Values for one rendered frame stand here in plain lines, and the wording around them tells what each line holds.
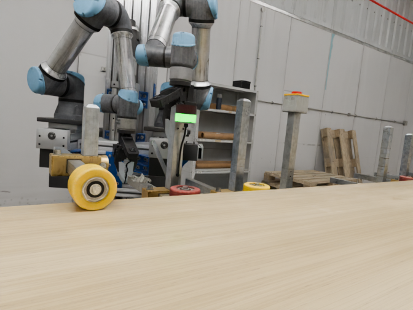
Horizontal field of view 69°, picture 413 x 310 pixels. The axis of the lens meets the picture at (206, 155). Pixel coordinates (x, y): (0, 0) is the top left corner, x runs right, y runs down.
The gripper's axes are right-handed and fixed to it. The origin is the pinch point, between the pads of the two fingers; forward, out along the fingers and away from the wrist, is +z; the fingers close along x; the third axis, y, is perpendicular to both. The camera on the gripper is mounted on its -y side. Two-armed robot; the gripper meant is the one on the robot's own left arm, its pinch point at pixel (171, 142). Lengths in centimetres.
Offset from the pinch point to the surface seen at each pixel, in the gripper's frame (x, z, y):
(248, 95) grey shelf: 135, -50, 285
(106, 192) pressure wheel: -21.3, 7.3, -39.0
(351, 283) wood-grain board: -63, 11, -33
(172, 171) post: -7.9, 8.1, -6.9
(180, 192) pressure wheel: -21.0, 10.1, -17.5
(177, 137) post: -8.2, -2.3, -6.0
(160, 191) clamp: -7.3, 13.8, -10.7
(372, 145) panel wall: 30, 8, 640
